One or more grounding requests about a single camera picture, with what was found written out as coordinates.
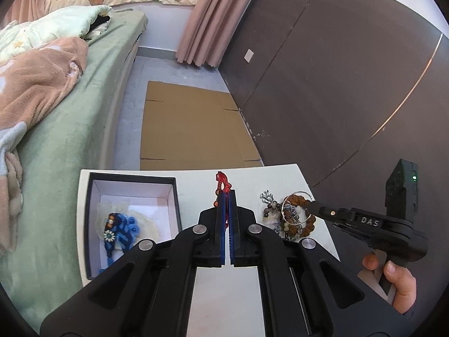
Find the white wall socket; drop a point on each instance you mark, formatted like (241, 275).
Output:
(249, 55)

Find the pale green quilt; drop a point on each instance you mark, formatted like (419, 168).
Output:
(52, 24)

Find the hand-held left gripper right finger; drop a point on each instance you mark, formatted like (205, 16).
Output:
(233, 242)

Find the flat cardboard sheet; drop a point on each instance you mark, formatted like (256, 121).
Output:
(189, 126)

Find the silver flower hair clip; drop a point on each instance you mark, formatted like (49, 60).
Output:
(267, 196)

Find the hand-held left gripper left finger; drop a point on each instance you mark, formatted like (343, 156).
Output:
(223, 238)

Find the pink curtain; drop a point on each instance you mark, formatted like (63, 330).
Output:
(214, 17)

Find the bed with green sheet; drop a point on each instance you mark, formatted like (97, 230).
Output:
(73, 130)

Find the black jewelry box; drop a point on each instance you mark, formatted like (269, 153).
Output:
(165, 196)

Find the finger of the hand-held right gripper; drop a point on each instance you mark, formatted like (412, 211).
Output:
(329, 213)

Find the clear plastic pouch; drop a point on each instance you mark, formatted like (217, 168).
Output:
(149, 226)

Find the pink fleece blanket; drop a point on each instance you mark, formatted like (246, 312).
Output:
(38, 80)

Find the black garment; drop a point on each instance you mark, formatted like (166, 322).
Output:
(101, 20)

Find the person's right hand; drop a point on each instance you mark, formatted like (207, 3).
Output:
(401, 284)

